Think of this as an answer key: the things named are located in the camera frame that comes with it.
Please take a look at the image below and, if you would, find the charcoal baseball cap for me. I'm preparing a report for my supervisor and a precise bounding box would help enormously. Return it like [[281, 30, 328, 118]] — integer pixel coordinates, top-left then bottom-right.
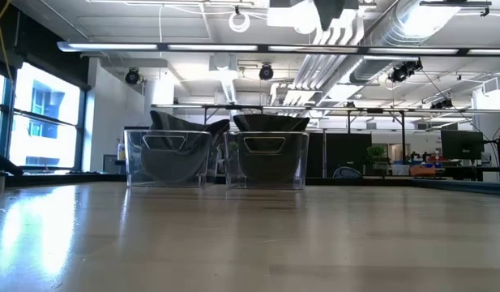
[[232, 113, 311, 184]]

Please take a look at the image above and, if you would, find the blue-grey baseball cap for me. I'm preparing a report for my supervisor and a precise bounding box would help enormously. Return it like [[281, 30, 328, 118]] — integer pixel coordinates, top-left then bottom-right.
[[139, 117, 231, 184]]

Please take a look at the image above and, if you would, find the clear plastic bin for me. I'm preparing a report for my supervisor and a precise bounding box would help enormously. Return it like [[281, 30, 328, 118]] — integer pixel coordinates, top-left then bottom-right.
[[223, 130, 310, 191], [123, 128, 213, 189]]

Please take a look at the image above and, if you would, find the black partition panel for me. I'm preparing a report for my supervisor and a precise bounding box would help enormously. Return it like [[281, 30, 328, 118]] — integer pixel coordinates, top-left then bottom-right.
[[309, 131, 373, 179]]

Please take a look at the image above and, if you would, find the grey office chair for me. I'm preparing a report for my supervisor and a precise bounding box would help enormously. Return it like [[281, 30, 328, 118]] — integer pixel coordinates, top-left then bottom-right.
[[332, 165, 364, 180]]

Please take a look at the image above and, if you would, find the green background plant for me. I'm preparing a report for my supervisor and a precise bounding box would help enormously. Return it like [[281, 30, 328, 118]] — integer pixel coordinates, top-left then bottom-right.
[[365, 144, 389, 176]]

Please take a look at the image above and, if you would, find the black overhead truss rack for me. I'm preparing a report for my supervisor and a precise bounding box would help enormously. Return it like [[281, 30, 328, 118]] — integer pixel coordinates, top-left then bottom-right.
[[151, 103, 500, 135]]

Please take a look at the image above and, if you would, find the white ceiling pipe bundle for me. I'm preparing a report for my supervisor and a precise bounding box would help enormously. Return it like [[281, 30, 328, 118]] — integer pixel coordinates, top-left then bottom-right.
[[292, 7, 366, 92]]

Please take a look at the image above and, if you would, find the long ceiling light bar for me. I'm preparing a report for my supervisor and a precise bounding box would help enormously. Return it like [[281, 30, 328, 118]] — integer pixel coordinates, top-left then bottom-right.
[[57, 40, 500, 58]]

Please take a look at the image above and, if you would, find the orange desk item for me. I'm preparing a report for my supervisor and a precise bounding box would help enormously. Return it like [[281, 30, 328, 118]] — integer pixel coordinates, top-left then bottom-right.
[[409, 164, 437, 178]]

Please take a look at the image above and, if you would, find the large black-framed window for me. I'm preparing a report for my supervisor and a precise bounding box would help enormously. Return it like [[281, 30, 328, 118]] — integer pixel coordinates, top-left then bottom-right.
[[0, 60, 91, 175]]

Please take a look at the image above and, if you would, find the black desk monitor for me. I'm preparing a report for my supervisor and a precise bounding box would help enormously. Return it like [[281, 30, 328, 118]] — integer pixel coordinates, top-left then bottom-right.
[[440, 129, 485, 161]]

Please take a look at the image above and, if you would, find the white hanging ring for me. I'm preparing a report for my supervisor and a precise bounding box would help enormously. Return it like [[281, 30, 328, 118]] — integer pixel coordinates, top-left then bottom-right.
[[228, 11, 251, 33]]

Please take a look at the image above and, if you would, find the black aluminium table frame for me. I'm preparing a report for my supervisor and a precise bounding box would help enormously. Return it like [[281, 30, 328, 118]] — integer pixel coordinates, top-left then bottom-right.
[[0, 172, 500, 198]]

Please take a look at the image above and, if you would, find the silver spiral air duct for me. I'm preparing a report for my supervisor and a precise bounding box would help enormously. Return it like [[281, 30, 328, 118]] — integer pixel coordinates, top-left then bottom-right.
[[314, 0, 464, 86]]

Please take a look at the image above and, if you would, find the small black ceiling camera rig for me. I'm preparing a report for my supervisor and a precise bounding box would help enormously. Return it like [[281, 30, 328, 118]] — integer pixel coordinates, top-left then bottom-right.
[[429, 97, 455, 110]]

